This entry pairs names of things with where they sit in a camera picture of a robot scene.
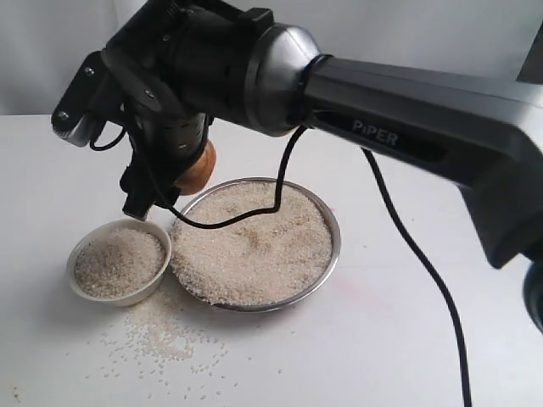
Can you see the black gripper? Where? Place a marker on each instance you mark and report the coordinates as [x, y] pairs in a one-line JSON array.
[[141, 58]]

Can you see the brown wooden cup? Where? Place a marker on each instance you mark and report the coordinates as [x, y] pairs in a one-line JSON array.
[[195, 178]]

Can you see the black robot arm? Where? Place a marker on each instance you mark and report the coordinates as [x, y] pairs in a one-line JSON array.
[[180, 64]]

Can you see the small white ceramic bowl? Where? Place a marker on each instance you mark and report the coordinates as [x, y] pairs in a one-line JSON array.
[[120, 263]]

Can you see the large steel rice plate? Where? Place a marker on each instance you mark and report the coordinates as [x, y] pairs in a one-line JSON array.
[[264, 263]]

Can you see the spilled rice grains on table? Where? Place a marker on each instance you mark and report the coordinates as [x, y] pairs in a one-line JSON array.
[[171, 336]]

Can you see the dark object at right edge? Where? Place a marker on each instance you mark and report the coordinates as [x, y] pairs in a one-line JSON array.
[[532, 68]]

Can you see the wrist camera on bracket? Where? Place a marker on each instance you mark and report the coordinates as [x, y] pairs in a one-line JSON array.
[[92, 99]]

